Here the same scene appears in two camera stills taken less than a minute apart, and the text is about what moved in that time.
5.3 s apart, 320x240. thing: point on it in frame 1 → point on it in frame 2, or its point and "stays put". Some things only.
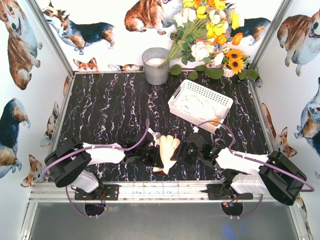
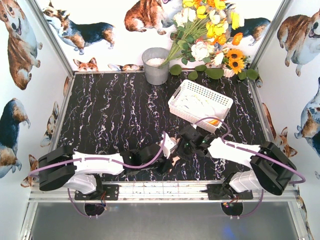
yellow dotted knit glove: (194, 102) stays put
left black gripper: (152, 155) → (164, 165)
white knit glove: (207, 111) stays put
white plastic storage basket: (198, 104) stays put
